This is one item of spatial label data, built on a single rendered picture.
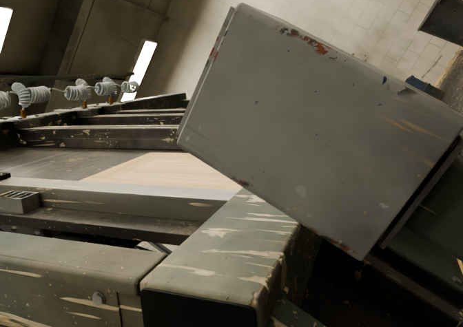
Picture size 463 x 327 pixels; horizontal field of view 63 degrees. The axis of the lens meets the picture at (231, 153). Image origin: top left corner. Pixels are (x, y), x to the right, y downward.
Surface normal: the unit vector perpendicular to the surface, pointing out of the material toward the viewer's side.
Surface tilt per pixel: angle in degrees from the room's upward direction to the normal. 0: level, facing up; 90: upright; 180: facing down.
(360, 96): 90
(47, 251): 59
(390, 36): 90
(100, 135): 90
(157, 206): 90
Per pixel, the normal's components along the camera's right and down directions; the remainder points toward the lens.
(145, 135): -0.36, 0.22
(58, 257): -0.07, -0.97
